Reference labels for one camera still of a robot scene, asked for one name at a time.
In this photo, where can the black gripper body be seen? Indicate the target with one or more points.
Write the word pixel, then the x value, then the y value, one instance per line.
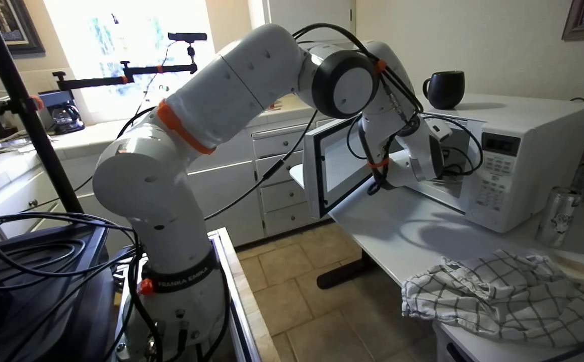
pixel 456 155

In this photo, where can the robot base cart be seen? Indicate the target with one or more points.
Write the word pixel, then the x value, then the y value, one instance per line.
pixel 238 294

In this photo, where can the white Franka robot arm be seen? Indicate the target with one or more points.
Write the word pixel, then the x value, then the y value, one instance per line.
pixel 158 181

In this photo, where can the white microwave oven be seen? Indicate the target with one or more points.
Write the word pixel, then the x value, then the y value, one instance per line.
pixel 534 161

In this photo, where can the white microwave door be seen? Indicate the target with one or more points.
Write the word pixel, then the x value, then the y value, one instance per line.
pixel 332 167

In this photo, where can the black mug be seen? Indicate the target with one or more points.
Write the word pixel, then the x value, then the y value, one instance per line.
pixel 445 90

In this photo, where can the white table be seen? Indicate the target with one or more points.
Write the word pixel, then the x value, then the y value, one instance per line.
pixel 404 234

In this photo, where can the checkered white dish cloth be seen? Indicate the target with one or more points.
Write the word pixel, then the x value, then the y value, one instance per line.
pixel 506 299

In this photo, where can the black table foot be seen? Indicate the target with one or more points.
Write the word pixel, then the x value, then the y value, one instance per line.
pixel 345 275

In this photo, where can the bright window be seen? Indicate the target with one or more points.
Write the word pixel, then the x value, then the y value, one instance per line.
pixel 102 32

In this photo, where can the black tripod pole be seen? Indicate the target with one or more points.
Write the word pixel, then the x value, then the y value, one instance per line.
pixel 22 107

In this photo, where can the black equipment box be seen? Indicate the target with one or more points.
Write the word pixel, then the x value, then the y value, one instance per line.
pixel 43 314

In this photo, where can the black stereo camera bar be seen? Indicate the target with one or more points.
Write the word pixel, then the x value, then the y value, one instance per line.
pixel 186 36

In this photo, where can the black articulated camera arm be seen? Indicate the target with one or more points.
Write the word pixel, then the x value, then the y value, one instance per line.
pixel 102 80

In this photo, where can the dark picture frame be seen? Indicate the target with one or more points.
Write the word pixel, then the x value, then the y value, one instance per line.
pixel 11 23

